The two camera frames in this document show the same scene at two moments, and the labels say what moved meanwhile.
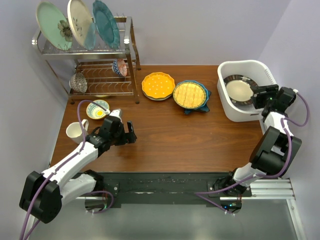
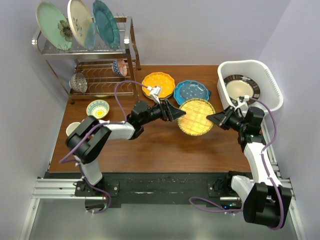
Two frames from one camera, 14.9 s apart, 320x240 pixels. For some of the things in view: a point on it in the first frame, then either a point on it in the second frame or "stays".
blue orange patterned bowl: x=119 y=67 stays
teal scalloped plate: x=106 y=24 stays
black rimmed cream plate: x=238 y=89 stays
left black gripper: x=130 y=137 -> x=168 y=112
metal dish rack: x=100 y=73 stays
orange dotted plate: x=158 y=85 stays
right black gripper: x=270 y=90 -> x=222 y=119
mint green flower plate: x=54 y=26 stays
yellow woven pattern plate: x=189 y=95 -> x=195 y=122
